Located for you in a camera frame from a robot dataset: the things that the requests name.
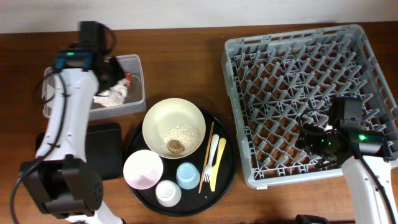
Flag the red snack wrapper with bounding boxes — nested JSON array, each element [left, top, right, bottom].
[[124, 72, 132, 88]]

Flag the white napkin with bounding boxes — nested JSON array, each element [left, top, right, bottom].
[[93, 90, 127, 107]]

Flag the light blue cup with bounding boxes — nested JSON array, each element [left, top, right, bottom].
[[176, 162, 200, 190]]

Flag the white cup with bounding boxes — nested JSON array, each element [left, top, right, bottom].
[[155, 180, 182, 207]]

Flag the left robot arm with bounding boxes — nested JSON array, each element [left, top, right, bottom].
[[16, 21, 124, 223]]

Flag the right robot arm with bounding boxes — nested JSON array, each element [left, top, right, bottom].
[[295, 97, 397, 223]]

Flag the clear plastic waste bin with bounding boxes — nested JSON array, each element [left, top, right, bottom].
[[42, 54, 146, 121]]

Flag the grey dishwasher rack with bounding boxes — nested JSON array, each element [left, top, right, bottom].
[[221, 25, 397, 190]]

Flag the black rectangular tray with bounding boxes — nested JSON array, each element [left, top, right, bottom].
[[35, 121, 123, 180]]

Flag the large cream bowl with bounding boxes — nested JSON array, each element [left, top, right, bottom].
[[142, 98, 206, 159]]

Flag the yellow plastic knife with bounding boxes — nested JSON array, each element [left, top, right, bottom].
[[210, 138, 226, 192]]

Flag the rice food scraps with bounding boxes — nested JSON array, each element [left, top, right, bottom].
[[162, 124, 203, 156]]

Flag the small pink bowl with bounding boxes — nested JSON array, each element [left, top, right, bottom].
[[123, 150, 164, 190]]

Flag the white plastic fork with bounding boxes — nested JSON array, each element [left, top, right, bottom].
[[203, 134, 220, 183]]

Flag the wooden chopstick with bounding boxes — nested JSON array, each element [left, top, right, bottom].
[[198, 121, 215, 194]]

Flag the round black serving tray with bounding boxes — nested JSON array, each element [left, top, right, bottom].
[[131, 109, 239, 217]]

